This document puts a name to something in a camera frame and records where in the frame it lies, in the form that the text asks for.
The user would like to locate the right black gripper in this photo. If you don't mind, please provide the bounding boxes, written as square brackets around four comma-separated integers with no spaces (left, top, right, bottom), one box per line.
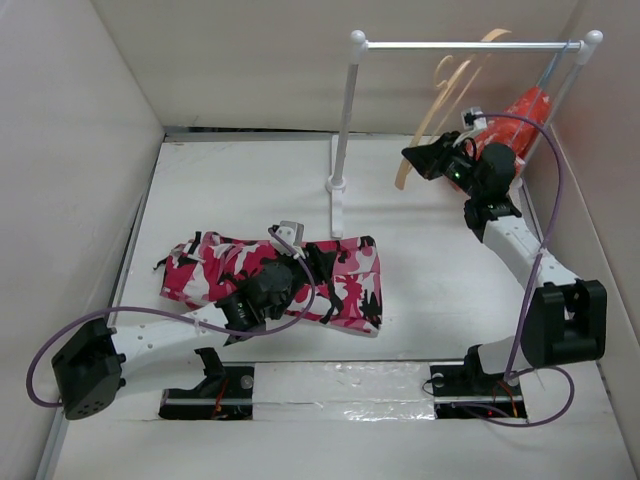
[402,130,484,199]

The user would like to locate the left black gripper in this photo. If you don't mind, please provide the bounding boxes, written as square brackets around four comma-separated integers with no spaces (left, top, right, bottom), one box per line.
[268,243,333,321]

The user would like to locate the pink camouflage trousers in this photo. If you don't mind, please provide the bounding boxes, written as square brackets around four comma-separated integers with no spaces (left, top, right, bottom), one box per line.
[155,231,383,336]

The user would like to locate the beige wooden hanger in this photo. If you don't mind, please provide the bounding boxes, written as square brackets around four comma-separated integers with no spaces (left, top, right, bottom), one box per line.
[393,27,514,191]

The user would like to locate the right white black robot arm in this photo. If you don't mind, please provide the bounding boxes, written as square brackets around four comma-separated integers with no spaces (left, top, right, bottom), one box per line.
[402,131,607,394]

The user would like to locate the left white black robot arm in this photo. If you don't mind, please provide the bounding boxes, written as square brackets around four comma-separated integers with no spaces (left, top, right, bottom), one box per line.
[51,248,330,420]

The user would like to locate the white clothes rack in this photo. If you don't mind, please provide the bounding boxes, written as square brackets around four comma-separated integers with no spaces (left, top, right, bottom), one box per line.
[326,28,604,239]

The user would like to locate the orange white patterned garment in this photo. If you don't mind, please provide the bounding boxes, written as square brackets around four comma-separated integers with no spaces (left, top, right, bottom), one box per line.
[444,85,555,194]

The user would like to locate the silver taped white panel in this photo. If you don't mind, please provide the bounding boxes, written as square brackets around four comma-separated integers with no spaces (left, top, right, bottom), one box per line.
[252,361,435,422]

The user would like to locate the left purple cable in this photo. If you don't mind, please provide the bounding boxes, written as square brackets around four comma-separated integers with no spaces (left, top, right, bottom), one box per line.
[25,225,316,407]

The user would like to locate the purple cable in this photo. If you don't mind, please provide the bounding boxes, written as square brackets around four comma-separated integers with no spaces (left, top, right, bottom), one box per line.
[474,113,576,427]
[25,225,316,407]

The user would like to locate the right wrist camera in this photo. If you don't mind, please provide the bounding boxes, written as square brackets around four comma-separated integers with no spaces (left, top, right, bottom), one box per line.
[461,106,488,138]

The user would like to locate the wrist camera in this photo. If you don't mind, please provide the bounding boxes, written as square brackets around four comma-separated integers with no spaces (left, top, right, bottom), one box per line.
[270,220,304,252]
[461,106,488,138]

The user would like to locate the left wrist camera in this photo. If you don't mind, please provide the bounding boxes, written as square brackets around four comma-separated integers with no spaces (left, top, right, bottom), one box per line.
[270,220,304,252]

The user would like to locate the light blue wire hanger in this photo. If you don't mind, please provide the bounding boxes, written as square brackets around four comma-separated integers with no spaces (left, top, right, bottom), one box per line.
[520,40,582,136]

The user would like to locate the black mounting rail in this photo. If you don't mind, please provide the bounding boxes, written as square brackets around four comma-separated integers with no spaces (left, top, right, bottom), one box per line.
[159,361,527,421]

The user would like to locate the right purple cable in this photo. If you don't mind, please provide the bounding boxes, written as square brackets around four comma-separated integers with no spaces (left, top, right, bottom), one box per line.
[474,113,576,427]

